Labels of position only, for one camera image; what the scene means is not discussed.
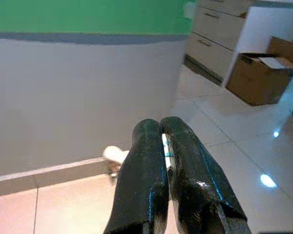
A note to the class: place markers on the open cardboard box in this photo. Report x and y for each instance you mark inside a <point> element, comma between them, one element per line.
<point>261,75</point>

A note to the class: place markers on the key bunch with white plush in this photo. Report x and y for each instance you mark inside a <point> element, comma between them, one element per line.
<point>167,148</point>

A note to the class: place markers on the white drawer cabinet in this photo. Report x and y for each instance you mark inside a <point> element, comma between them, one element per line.
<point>215,36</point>

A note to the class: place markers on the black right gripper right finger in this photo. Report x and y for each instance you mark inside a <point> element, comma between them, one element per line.
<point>197,175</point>

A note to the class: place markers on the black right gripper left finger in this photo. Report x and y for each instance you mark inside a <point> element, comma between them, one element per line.
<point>141,175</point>

